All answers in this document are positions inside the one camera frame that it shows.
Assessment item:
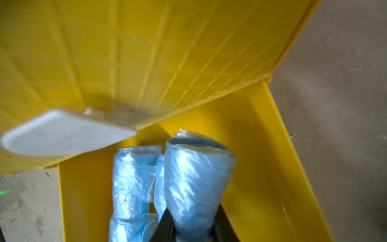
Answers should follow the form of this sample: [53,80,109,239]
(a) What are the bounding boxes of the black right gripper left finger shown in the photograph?
[149,209,176,242]

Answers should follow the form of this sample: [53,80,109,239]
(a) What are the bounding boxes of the yellow bottom drawer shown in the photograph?
[57,81,334,242]

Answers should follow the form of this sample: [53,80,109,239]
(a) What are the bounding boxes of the yellow drawer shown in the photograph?
[57,81,334,242]
[1,1,318,158]

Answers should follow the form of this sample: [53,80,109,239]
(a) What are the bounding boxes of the blue trash bag roll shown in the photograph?
[164,130,238,242]
[108,146,162,242]
[153,155,166,222]

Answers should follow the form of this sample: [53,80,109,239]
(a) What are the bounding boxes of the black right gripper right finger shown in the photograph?
[212,204,240,242]

